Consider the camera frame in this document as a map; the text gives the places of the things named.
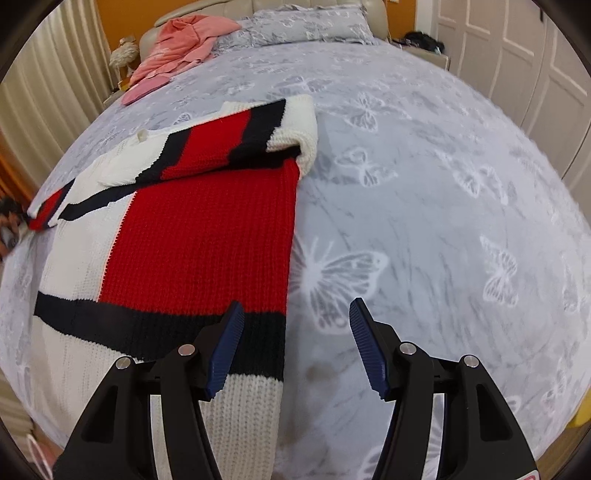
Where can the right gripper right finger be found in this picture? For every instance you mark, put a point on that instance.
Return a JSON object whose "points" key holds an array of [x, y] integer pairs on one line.
{"points": [[481, 438]]}

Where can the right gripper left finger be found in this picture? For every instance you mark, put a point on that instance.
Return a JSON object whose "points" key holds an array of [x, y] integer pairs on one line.
{"points": [[113, 438]]}

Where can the red white black knit sweater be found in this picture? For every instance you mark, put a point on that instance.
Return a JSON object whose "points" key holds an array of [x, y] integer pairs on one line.
{"points": [[153, 240]]}

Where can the grey butterfly bedspread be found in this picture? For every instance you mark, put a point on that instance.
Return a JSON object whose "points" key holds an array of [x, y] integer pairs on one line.
{"points": [[426, 201]]}

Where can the cream curtain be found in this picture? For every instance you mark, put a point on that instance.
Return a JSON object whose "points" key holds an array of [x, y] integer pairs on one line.
{"points": [[55, 88]]}

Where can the white nightstand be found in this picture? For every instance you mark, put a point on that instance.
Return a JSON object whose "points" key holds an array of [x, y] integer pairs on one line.
{"points": [[437, 59]]}

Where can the white wardrobe doors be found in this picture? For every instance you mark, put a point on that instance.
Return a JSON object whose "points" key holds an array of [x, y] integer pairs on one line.
{"points": [[514, 54]]}

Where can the beige bedside lamp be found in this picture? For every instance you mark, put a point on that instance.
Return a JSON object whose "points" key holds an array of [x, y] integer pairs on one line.
{"points": [[125, 58]]}

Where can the black item on nightstand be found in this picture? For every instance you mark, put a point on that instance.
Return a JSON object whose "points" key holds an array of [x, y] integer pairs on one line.
{"points": [[421, 40]]}

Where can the pink garment on bed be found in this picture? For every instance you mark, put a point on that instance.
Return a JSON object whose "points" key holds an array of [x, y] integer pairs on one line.
{"points": [[182, 43]]}

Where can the grey butterfly pillow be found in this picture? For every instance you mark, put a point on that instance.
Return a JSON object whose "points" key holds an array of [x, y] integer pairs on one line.
{"points": [[295, 24]]}

